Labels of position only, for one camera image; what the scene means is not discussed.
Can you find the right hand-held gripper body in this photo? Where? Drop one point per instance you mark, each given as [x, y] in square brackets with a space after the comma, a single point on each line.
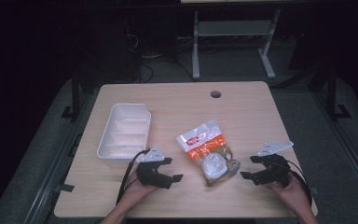
[276, 171]

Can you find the person's left hand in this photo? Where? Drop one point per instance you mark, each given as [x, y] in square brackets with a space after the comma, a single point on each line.
[135, 193]

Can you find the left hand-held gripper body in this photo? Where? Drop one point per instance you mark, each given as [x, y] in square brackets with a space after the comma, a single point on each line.
[149, 174]

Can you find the white divided plastic container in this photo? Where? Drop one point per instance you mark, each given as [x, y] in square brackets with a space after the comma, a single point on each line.
[124, 130]

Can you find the black metal stand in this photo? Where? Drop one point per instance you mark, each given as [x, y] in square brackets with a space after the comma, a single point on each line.
[332, 93]
[75, 96]

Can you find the white metal desk frame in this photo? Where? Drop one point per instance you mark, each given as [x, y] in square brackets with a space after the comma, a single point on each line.
[233, 28]

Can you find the grey metal rail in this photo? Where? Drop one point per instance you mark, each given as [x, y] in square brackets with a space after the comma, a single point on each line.
[48, 186]
[348, 149]

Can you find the person's right hand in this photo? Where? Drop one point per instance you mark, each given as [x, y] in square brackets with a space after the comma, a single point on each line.
[292, 194]

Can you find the clear plastic bag orange label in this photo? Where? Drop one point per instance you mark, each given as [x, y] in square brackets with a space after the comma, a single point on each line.
[208, 149]

